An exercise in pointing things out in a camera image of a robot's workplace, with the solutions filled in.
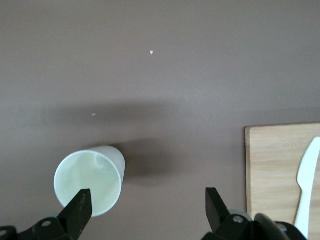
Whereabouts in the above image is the wooden cutting board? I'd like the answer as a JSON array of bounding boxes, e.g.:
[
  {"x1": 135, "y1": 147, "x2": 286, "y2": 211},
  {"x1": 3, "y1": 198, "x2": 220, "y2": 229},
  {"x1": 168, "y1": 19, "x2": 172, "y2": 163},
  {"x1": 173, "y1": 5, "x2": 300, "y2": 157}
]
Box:
[{"x1": 244, "y1": 121, "x2": 320, "y2": 240}]

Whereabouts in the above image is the white plastic cup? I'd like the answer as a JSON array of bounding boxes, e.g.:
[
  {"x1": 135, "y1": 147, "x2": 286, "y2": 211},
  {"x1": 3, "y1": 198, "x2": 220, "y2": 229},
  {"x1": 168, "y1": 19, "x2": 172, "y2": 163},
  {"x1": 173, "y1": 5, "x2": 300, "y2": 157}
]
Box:
[{"x1": 53, "y1": 145, "x2": 126, "y2": 218}]

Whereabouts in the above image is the white plastic knife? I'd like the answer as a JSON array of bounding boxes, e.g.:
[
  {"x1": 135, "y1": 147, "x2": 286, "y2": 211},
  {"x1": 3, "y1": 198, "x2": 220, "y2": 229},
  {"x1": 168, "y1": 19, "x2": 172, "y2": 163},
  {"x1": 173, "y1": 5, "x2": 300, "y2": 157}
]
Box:
[{"x1": 292, "y1": 136, "x2": 320, "y2": 235}]

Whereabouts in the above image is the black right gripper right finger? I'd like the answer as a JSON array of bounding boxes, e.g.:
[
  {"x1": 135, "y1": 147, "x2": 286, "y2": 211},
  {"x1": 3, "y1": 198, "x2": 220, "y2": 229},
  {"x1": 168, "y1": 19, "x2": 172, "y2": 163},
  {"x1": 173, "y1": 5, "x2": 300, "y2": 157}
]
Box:
[{"x1": 203, "y1": 187, "x2": 256, "y2": 240}]

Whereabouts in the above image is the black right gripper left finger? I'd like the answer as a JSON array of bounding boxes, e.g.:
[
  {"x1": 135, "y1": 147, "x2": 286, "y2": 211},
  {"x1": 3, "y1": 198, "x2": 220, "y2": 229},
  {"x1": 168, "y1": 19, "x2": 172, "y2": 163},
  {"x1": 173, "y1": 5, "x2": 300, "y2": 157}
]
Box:
[{"x1": 17, "y1": 188, "x2": 93, "y2": 240}]

